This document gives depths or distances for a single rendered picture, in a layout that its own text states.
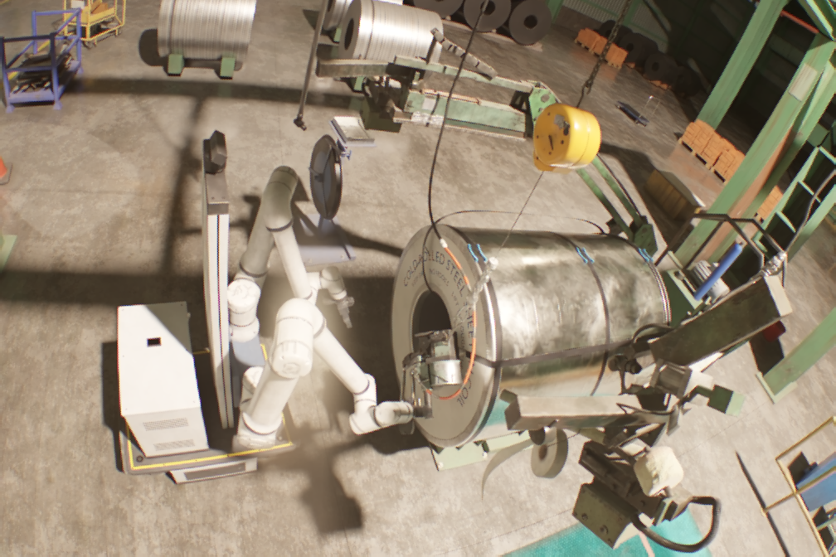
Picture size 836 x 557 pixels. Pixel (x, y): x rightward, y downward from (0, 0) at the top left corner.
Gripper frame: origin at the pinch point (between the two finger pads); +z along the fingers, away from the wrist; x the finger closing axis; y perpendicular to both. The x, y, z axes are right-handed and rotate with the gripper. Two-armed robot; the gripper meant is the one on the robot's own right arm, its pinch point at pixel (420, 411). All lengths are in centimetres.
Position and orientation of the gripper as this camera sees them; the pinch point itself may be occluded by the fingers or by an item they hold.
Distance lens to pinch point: 199.5
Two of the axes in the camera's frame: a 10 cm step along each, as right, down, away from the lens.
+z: 3.9, 3.2, 8.7
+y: -0.7, -9.3, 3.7
